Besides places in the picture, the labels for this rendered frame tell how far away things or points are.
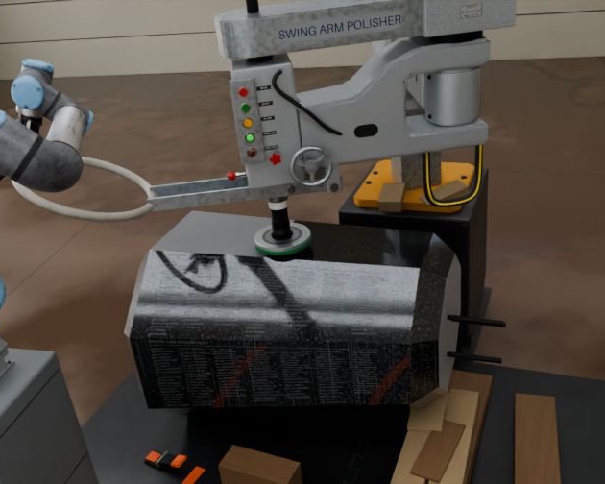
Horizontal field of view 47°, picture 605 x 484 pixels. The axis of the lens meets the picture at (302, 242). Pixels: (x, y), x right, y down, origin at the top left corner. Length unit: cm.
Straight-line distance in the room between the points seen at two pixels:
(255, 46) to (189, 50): 707
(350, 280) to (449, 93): 73
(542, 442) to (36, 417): 185
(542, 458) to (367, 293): 95
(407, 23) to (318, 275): 91
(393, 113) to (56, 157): 121
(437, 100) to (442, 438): 124
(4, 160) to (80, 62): 852
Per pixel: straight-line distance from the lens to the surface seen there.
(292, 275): 255
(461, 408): 289
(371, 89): 237
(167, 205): 249
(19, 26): 1046
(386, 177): 342
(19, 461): 233
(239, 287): 261
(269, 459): 282
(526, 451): 291
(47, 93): 218
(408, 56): 238
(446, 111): 249
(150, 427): 328
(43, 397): 237
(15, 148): 161
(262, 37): 227
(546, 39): 857
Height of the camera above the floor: 211
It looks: 28 degrees down
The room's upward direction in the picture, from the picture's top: 7 degrees counter-clockwise
